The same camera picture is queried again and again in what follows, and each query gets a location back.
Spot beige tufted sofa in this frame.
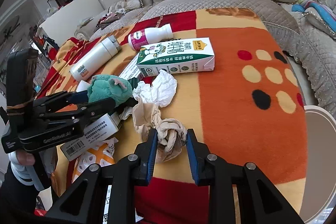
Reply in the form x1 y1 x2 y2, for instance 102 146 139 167
75 0 335 114

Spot crumpled white tissue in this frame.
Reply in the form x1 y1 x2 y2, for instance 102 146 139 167
131 69 178 108

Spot green white milk carton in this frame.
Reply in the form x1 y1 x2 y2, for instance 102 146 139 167
136 38 215 77

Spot blue striped cloth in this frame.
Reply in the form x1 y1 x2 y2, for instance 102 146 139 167
291 0 335 40

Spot white cabinet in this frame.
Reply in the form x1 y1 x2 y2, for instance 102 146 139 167
37 0 103 47

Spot pile of clothes on sofa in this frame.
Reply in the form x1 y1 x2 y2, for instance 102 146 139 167
96 8 126 30

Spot small patterned cushion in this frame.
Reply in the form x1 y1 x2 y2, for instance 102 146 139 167
108 0 144 13

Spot orange red patterned blanket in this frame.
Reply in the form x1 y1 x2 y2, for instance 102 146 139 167
39 8 307 223

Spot white pink yogurt bottle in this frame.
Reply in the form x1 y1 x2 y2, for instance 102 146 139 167
127 24 173 51

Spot white thermos bottle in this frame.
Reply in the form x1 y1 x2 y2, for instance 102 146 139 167
70 35 121 82

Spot small white medicine box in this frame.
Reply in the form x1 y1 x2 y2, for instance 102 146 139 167
119 54 144 81

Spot white plastic trash bin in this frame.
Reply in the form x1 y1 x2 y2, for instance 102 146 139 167
299 105 335 223

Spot beige paper ball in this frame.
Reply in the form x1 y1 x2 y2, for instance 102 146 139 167
132 99 187 163

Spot left hand white glove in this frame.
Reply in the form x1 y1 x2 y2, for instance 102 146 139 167
9 147 58 191

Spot orange starfish snack wrapper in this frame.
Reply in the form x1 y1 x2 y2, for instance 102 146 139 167
72 137 118 182

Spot white box with barcode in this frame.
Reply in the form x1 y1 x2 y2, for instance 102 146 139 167
60 112 121 161

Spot green plush toy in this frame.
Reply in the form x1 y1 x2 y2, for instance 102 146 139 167
87 75 133 106

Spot white foam sponge block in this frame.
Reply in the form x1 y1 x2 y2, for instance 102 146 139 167
76 80 90 93

